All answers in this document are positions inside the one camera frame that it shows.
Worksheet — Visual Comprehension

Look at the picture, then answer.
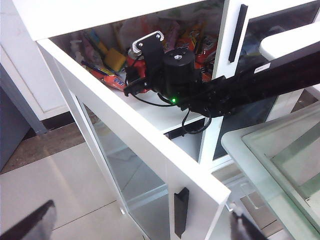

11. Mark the glass table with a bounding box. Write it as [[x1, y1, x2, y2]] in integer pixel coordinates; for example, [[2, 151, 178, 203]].
[[221, 102, 320, 240]]

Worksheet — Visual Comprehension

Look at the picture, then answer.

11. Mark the white cabinet body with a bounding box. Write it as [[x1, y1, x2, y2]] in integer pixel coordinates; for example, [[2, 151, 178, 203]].
[[11, 0, 320, 176]]

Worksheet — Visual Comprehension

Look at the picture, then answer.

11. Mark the grey partition panel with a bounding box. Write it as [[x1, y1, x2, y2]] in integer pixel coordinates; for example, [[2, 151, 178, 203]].
[[0, 63, 48, 172]]

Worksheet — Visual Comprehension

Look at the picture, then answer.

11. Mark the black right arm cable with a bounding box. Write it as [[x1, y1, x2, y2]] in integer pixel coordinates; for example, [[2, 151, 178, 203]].
[[181, 109, 213, 135]]

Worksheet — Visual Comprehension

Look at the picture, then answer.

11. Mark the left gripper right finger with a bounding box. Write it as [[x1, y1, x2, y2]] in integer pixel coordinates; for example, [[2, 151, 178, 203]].
[[230, 207, 270, 240]]

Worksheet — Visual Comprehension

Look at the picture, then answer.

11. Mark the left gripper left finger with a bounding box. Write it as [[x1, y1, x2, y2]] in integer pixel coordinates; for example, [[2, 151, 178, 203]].
[[0, 199, 56, 240]]

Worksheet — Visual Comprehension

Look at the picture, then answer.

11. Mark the white drawer front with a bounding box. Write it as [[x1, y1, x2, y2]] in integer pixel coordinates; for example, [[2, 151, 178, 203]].
[[11, 0, 208, 42]]

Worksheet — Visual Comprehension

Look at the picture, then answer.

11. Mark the white side table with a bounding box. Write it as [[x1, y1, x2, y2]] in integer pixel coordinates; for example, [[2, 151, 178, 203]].
[[259, 23, 320, 61]]

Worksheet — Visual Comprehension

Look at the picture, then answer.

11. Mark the red beverage can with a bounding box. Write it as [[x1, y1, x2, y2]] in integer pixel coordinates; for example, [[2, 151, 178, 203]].
[[127, 48, 151, 94]]

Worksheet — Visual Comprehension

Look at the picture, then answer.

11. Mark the yellow sponge brush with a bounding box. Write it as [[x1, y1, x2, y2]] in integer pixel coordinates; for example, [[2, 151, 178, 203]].
[[89, 29, 127, 72]]

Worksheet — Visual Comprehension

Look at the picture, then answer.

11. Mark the orange snack bag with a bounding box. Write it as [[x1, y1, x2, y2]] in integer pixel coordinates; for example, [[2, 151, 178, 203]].
[[174, 22, 218, 82]]

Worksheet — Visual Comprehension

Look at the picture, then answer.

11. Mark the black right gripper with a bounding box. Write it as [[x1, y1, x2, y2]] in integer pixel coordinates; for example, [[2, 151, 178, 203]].
[[123, 30, 167, 97]]

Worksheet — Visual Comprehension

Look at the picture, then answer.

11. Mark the black cabinet door handle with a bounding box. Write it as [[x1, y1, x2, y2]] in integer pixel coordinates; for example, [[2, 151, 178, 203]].
[[174, 187, 190, 238], [228, 4, 249, 63]]

